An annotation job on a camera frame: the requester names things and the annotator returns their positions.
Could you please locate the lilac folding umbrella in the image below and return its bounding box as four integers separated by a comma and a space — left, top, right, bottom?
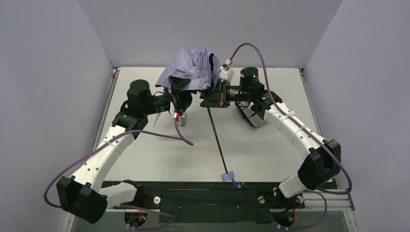
153, 47, 241, 189

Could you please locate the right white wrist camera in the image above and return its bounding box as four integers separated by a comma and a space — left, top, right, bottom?
220, 58, 234, 84

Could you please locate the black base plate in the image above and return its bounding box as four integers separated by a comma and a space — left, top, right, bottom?
129, 181, 305, 224

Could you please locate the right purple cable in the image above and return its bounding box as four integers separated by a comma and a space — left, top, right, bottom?
229, 43, 353, 231

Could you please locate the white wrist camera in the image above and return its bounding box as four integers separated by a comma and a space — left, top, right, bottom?
169, 102, 188, 127
220, 58, 234, 84

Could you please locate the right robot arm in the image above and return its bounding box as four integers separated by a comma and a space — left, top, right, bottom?
200, 67, 341, 199

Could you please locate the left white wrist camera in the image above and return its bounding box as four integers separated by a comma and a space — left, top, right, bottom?
169, 102, 188, 127

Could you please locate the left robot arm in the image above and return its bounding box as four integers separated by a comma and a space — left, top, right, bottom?
56, 78, 192, 224

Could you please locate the aluminium rail frame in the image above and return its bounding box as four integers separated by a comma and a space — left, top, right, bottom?
65, 188, 355, 213

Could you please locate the black umbrella case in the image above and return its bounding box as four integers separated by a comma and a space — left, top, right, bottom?
235, 101, 264, 128

